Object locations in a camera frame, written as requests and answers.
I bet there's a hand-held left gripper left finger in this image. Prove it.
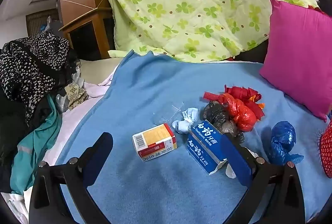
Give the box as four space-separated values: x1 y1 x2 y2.
28 132 115 224

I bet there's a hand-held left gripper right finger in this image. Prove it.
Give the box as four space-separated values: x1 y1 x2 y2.
222 132 305 224

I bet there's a blue toothpaste box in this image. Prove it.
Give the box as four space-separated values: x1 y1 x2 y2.
187 120 235 175

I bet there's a black plastic bag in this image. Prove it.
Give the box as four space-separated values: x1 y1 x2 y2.
203 101 245 144

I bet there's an orange and white medicine box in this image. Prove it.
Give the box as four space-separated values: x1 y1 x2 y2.
132 123 178 162

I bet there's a white and blue bag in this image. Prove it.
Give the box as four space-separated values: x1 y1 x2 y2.
172 107 200 134

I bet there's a red mesh bag bundle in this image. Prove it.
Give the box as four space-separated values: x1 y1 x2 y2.
203 85 265 121

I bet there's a red plastic basket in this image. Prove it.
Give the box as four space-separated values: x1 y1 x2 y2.
320 123 332 178

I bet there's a white tissue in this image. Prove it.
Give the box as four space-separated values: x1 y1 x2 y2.
225 148 260 178

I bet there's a small red plastic bag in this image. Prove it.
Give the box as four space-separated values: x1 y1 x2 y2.
220 93 257 132

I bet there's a pale pink bed sheet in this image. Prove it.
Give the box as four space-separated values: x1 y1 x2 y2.
0 69 122 224

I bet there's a blue plastic bag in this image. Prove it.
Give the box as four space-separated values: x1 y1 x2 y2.
265 121 304 165

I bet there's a teal garment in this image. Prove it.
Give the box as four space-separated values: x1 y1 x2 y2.
10 96 63 195

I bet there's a beige patterned cloth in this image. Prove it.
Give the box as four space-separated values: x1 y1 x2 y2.
63 83 89 110

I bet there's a black jacket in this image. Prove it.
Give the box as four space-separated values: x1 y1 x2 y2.
0 89 52 188

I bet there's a blue blanket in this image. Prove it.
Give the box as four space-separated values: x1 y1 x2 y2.
56 50 331 224

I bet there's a black floral garment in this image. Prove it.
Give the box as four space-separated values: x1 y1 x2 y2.
0 32 70 126

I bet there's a magenta pillow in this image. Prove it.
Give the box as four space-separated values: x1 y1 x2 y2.
259 0 332 123

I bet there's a brown wooden door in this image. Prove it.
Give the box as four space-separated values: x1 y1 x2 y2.
26 9 61 38

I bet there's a green clover print quilt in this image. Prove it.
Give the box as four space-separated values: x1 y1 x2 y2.
105 0 319 62

